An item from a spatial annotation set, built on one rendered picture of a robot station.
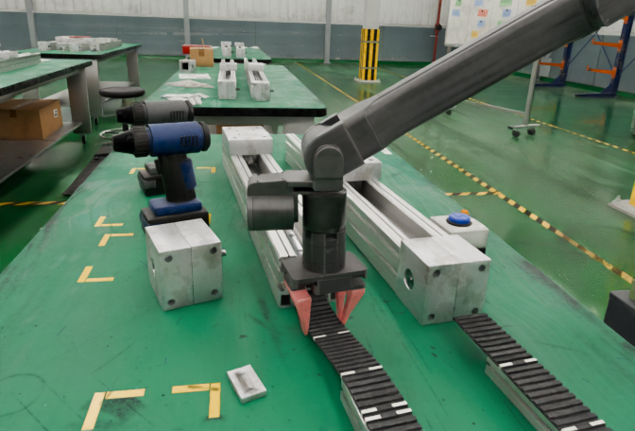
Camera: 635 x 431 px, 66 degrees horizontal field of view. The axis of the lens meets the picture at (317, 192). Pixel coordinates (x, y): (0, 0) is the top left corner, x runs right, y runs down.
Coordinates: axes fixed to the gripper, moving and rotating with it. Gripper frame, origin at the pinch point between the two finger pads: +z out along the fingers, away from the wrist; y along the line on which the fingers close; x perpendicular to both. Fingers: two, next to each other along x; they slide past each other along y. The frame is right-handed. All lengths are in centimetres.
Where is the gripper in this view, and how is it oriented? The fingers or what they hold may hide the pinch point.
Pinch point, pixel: (322, 324)
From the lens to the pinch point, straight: 71.0
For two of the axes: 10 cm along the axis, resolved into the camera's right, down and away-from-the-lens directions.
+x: 3.2, 2.8, -9.1
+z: -0.1, 9.6, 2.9
